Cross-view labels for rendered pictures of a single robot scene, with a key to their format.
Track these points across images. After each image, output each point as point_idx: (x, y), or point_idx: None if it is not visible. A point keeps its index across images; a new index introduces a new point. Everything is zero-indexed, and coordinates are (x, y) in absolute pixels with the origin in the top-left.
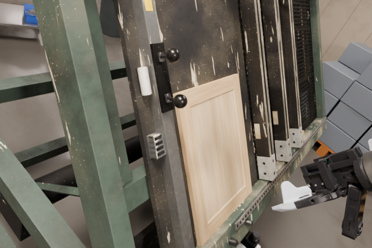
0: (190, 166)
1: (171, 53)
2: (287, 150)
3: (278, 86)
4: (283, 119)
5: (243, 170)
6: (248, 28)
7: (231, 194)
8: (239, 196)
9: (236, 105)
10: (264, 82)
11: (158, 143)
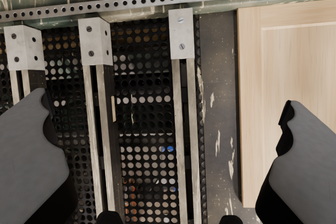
0: None
1: None
2: (101, 42)
3: (114, 171)
4: (107, 109)
5: (262, 57)
6: None
7: (312, 32)
8: (288, 18)
9: (263, 164)
10: (186, 191)
11: None
